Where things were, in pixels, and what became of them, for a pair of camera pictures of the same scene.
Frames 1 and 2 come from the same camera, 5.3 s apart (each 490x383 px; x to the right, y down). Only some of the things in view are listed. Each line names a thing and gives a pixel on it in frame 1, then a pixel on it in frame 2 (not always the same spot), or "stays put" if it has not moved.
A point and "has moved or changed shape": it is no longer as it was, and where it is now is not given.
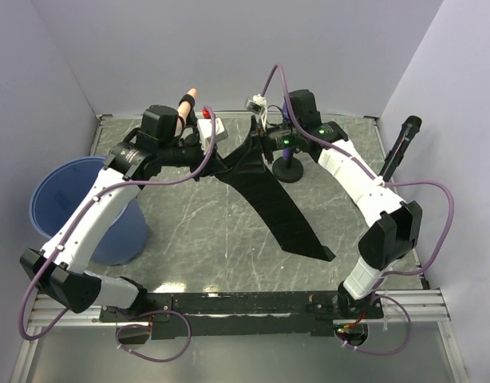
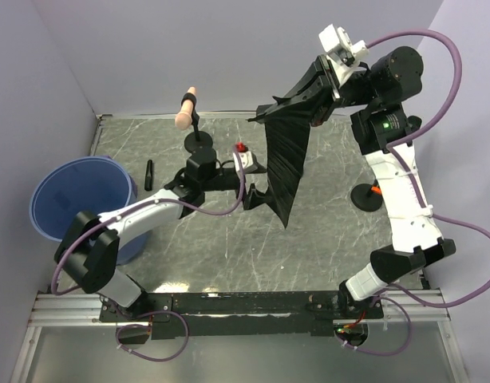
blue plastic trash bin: [58, 187] stays put
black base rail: [244, 314] stays put
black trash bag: [252, 167] has moved or changed shape
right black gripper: [266, 145] -> [326, 94]
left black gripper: [213, 164] -> [254, 198]
